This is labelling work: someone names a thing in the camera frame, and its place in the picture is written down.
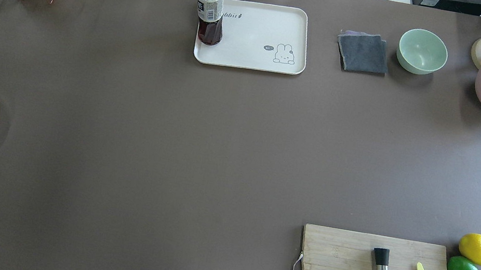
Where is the cream rabbit tray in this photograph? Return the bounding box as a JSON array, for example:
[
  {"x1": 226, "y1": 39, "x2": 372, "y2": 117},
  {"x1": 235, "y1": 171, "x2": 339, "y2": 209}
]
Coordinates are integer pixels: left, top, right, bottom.
[{"x1": 193, "y1": 0, "x2": 308, "y2": 75}]

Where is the dark tea bottle on tray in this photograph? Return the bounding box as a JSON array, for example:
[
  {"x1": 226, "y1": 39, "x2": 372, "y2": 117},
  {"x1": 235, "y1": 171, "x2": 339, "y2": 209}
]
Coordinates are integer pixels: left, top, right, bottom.
[{"x1": 197, "y1": 0, "x2": 225, "y2": 46}]

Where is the grey folded cloth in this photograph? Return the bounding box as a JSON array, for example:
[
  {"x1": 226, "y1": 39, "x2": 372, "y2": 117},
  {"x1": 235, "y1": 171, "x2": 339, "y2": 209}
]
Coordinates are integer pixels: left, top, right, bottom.
[{"x1": 337, "y1": 30, "x2": 388, "y2": 74}]

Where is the green bowl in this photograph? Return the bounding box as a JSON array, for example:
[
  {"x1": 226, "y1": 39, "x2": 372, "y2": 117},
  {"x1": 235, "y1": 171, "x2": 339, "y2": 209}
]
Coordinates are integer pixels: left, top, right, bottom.
[{"x1": 396, "y1": 28, "x2": 448, "y2": 75}]

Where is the yellow lemon far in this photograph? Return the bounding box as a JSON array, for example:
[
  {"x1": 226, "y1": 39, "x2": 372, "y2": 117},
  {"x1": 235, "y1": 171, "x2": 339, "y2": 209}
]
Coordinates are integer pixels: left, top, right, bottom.
[{"x1": 458, "y1": 232, "x2": 481, "y2": 265}]

